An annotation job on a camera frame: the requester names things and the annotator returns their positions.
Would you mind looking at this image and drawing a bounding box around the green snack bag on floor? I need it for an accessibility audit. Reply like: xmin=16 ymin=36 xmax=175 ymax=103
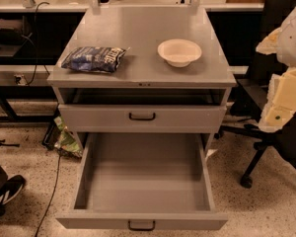
xmin=54 ymin=116 xmax=83 ymax=158

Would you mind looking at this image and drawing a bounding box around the black floor cable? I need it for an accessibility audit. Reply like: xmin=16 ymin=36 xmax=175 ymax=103
xmin=34 ymin=153 xmax=63 ymax=237

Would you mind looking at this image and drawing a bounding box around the black drawer handle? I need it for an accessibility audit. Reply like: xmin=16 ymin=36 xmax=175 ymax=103
xmin=127 ymin=220 xmax=156 ymax=231
xmin=128 ymin=113 xmax=156 ymax=121

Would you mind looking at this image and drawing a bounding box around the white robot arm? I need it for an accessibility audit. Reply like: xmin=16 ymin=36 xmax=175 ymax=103
xmin=256 ymin=7 xmax=296 ymax=132

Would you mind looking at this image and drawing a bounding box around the grey drawer cabinet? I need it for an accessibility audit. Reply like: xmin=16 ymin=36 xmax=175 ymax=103
xmin=48 ymin=5 xmax=236 ymax=149

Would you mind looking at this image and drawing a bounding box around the open grey bottom drawer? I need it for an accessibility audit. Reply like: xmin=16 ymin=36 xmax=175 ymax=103
xmin=56 ymin=133 xmax=228 ymax=230

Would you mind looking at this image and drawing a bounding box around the black bottom drawer handle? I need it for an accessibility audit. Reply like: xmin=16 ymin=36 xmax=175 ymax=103
xmin=127 ymin=220 xmax=156 ymax=231

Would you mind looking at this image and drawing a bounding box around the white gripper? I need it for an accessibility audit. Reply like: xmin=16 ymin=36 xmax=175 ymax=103
xmin=256 ymin=28 xmax=296 ymax=132

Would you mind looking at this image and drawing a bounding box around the black office chair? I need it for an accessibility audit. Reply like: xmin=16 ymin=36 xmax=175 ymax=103
xmin=219 ymin=0 xmax=296 ymax=189

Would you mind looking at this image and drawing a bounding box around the white paper bowl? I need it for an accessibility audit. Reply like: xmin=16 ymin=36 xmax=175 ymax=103
xmin=157 ymin=39 xmax=202 ymax=67

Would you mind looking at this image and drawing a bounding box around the wall power outlet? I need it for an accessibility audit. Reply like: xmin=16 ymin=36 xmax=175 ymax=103
xmin=15 ymin=74 xmax=27 ymax=86

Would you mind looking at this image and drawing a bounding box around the black hanging cable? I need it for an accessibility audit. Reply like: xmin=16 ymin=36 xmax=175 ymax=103
xmin=21 ymin=1 xmax=51 ymax=87

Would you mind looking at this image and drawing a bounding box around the black white sneaker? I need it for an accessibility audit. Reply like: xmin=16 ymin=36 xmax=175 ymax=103
xmin=0 ymin=175 xmax=26 ymax=205

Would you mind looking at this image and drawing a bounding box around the black middle drawer handle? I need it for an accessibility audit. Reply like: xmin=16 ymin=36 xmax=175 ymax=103
xmin=128 ymin=113 xmax=156 ymax=121

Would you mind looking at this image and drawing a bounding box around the closed grey middle drawer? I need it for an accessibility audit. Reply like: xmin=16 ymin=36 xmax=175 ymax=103
xmin=58 ymin=104 xmax=226 ymax=133

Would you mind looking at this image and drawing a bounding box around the blue chip bag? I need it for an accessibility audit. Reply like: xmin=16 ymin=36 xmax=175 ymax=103
xmin=61 ymin=46 xmax=126 ymax=73

